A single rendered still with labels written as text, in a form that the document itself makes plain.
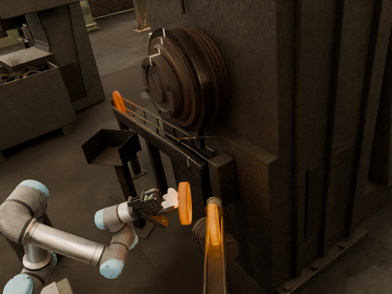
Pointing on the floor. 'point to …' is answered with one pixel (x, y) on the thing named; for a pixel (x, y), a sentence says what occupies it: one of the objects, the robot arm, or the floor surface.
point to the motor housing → (233, 246)
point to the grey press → (55, 45)
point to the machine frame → (290, 126)
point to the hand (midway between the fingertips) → (184, 199)
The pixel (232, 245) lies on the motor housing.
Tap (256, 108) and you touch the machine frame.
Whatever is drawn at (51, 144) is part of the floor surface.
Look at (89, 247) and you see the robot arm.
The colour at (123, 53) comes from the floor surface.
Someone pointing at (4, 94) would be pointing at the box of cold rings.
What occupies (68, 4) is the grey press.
